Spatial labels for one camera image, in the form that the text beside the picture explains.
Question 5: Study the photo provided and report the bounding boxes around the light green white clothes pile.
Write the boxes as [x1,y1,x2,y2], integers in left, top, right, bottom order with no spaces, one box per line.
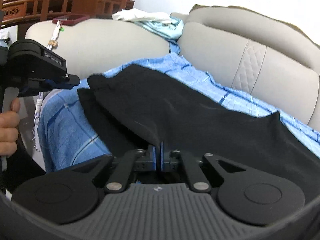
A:
[112,8,184,40]

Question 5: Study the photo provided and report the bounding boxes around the dark wooden shelf furniture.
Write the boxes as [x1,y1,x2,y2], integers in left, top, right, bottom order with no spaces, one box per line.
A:
[1,0,135,28]

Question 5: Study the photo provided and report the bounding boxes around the person left hand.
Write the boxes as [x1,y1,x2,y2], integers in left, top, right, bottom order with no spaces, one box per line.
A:
[0,98,20,157]

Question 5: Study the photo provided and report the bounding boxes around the beige padded headboard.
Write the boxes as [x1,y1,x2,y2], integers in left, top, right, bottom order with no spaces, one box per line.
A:
[24,3,320,131]

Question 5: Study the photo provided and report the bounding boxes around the black pants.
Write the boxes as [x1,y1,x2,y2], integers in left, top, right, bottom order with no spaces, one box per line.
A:
[77,64,319,201]

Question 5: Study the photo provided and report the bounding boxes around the blue checkered bed sheet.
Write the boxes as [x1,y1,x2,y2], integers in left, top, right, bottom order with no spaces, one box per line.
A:
[37,53,319,178]

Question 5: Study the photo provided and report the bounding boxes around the maroon phone case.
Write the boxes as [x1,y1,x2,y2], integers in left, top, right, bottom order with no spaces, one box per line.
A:
[52,14,90,26]

